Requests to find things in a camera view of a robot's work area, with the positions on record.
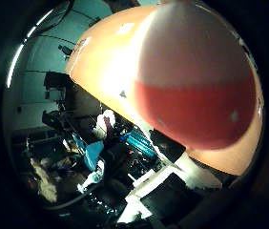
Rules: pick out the red and white ball toy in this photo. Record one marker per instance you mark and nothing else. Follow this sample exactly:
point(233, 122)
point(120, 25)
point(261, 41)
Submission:
point(198, 79)

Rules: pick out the cyan blue box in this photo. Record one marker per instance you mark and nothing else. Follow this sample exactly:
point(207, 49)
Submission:
point(139, 143)

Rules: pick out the white crumpled object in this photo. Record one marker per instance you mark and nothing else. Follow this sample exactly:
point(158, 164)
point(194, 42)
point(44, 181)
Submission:
point(91, 178)

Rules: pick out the blue cloth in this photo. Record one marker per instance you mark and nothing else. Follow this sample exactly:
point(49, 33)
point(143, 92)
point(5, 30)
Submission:
point(93, 155)

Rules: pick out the beige furry object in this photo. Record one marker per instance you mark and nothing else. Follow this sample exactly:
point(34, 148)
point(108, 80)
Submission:
point(47, 183)

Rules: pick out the black equipment on stand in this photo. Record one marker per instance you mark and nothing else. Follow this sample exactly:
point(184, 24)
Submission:
point(55, 86)

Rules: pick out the long ceiling light strip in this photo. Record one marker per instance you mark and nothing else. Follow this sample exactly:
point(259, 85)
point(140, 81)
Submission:
point(13, 65)

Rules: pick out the short ceiling light strip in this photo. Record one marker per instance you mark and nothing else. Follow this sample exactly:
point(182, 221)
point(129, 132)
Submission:
point(31, 31)

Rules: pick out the black wall mounted camera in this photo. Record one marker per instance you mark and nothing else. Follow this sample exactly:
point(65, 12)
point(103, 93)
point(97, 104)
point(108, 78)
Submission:
point(65, 50)

